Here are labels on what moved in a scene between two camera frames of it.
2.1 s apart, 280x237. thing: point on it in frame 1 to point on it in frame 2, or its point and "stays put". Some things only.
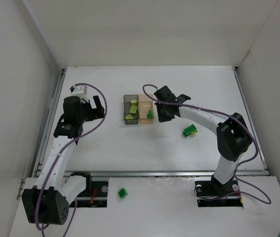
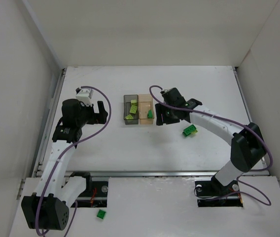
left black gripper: x=90 y=111 stays put
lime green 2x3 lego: x=133 y=109 stays put
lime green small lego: x=133 y=102 stays put
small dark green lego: x=122 y=193 to x=101 y=214
